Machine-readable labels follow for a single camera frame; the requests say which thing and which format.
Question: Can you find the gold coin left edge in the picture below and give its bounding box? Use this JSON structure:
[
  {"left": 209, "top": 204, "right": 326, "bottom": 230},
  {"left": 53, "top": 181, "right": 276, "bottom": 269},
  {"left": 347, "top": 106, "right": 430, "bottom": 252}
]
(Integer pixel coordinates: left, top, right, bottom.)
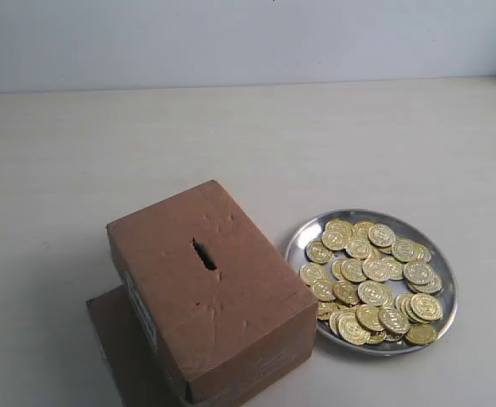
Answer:
[{"left": 299, "top": 262, "right": 328, "bottom": 286}]

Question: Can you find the gold coin plate centre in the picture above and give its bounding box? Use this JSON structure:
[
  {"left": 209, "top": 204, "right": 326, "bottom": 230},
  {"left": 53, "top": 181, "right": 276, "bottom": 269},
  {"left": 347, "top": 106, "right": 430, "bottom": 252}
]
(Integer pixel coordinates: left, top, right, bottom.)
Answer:
[{"left": 357, "top": 280, "right": 394, "bottom": 307}]

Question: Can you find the round silver metal plate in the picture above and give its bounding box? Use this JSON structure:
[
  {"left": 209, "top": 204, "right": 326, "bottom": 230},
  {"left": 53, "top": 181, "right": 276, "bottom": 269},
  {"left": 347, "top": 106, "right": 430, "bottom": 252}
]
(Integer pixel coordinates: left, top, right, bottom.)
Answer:
[{"left": 284, "top": 209, "right": 458, "bottom": 356}]

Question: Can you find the gold coin back left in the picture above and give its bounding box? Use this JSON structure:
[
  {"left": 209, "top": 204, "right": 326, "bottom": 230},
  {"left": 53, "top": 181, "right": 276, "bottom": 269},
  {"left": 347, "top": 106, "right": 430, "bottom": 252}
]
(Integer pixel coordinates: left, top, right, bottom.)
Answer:
[{"left": 320, "top": 230, "right": 348, "bottom": 251}]

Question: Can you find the gold coin right back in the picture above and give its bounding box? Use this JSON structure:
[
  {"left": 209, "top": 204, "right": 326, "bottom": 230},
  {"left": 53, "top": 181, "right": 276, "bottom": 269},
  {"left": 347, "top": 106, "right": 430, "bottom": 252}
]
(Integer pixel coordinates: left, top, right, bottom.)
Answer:
[{"left": 391, "top": 237, "right": 420, "bottom": 263}]

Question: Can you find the gold coin top centre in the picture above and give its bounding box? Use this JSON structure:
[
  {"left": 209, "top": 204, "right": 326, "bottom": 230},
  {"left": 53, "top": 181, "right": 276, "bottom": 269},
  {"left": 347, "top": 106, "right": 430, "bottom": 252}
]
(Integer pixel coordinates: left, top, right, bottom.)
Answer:
[{"left": 367, "top": 223, "right": 396, "bottom": 248}]

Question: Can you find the gold coin right large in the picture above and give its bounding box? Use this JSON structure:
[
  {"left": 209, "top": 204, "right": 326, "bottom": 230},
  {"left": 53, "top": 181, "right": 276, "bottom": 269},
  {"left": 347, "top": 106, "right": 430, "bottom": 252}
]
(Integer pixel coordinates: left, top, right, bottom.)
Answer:
[{"left": 410, "top": 293, "right": 443, "bottom": 321}]

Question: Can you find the brown cardboard slot box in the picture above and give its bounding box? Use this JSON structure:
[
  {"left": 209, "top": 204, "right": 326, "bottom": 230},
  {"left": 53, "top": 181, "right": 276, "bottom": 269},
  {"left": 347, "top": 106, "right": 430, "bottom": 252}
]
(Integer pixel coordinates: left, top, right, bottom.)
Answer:
[{"left": 86, "top": 181, "right": 317, "bottom": 406}]

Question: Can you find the gold coin far right middle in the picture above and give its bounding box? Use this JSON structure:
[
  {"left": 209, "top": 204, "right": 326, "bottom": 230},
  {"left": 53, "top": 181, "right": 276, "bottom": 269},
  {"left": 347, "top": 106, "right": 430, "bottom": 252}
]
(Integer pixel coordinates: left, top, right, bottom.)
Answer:
[{"left": 403, "top": 260, "right": 434, "bottom": 285}]

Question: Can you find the gold coin plate front right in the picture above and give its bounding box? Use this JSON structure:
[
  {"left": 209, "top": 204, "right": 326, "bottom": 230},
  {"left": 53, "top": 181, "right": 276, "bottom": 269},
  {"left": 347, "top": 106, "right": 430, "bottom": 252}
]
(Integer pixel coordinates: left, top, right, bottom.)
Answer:
[{"left": 404, "top": 324, "right": 438, "bottom": 346}]

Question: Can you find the gold coin front left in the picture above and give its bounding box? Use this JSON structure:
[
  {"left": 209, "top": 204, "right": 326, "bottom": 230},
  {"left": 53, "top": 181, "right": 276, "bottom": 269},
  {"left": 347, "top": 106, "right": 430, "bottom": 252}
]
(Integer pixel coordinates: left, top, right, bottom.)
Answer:
[{"left": 337, "top": 313, "right": 371, "bottom": 346}]

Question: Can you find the gold coin plate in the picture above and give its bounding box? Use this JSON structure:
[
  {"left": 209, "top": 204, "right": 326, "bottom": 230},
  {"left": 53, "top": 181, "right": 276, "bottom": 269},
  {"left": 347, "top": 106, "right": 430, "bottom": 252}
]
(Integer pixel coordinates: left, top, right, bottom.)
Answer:
[
  {"left": 357, "top": 280, "right": 394, "bottom": 307},
  {"left": 404, "top": 324, "right": 438, "bottom": 346}
]

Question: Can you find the gold coin front centre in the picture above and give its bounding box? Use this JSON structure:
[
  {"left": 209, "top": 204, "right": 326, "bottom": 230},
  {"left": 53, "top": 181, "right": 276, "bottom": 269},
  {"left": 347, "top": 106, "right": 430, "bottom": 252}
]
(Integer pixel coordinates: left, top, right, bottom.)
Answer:
[{"left": 378, "top": 307, "right": 410, "bottom": 334}]

